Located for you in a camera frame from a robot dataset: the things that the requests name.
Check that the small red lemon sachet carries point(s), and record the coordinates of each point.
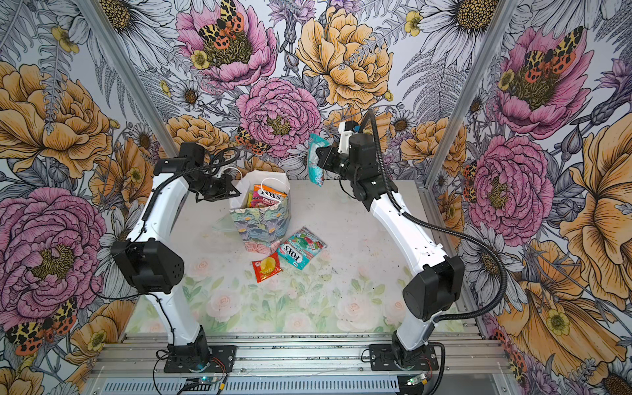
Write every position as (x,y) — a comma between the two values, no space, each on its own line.
(267,267)

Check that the right corner aluminium post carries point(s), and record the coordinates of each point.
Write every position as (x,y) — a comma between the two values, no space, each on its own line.
(509,16)

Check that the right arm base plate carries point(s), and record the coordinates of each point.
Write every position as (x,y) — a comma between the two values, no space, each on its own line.
(391,357)

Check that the white vented cable duct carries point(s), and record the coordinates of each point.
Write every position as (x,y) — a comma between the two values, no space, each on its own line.
(372,384)

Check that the orange fruit Fox's packet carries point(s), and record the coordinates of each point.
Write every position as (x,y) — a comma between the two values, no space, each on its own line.
(264,196)

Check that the corner aluminium post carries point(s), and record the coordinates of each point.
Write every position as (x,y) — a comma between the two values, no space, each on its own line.
(509,16)
(113,47)

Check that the floral paper gift bag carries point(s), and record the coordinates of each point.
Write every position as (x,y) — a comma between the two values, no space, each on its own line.
(261,229)

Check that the left corner aluminium post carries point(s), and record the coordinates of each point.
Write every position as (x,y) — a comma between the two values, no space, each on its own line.
(113,47)

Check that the aluminium mounting rail frame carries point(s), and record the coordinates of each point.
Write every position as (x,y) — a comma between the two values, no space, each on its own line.
(310,355)

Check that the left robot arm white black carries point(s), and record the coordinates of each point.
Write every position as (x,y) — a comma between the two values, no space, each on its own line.
(145,259)

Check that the green red Fox's packet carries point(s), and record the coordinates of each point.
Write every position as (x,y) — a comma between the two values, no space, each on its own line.
(300,248)

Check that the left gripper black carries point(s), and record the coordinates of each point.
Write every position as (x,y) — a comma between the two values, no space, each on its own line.
(223,192)

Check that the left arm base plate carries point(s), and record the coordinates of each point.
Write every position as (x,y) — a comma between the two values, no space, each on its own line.
(190,359)

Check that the teal Fox's candy packet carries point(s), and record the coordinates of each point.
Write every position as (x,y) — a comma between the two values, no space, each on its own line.
(315,173)

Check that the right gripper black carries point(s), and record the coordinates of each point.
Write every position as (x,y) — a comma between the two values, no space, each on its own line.
(326,162)

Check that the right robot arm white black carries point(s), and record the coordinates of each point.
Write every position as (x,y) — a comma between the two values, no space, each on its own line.
(436,278)

